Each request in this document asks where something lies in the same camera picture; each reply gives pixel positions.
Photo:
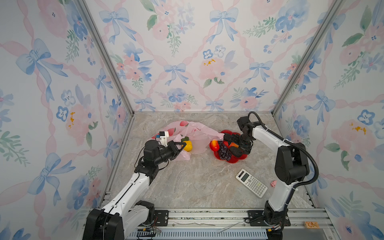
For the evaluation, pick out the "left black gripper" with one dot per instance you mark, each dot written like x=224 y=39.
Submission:
x=173 y=150

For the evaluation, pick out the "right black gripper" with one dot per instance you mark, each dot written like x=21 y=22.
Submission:
x=245 y=149

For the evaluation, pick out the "orange red chili pepper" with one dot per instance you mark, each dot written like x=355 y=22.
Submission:
x=233 y=145

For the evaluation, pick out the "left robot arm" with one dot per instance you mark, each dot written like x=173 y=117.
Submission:
x=125 y=212

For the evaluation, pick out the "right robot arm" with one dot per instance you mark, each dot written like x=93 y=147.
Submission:
x=291 y=165

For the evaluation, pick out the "dark purple grape bunch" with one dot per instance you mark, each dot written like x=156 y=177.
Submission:
x=224 y=152

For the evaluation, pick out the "white scientific calculator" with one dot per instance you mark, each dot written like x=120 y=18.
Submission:
x=251 y=183

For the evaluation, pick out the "small pink toy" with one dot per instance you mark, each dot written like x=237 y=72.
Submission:
x=273 y=184

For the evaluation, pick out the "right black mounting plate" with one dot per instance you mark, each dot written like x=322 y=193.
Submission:
x=259 y=218

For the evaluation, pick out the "black mounting plate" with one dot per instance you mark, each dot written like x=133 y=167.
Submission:
x=160 y=218
x=259 y=218

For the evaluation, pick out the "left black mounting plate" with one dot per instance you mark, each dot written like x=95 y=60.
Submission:
x=160 y=218

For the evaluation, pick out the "small wooden block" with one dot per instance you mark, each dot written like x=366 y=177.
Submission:
x=311 y=225

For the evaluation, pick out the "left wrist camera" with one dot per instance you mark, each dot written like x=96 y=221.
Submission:
x=162 y=138

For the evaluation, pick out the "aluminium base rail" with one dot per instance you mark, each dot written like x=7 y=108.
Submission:
x=229 y=224

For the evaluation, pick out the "left corner aluminium post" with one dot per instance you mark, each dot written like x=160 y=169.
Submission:
x=90 y=23

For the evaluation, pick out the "corner aluminium post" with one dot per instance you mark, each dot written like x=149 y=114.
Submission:
x=320 y=33
x=90 y=23

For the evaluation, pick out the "right corner aluminium post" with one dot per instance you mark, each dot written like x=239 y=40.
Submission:
x=320 y=33

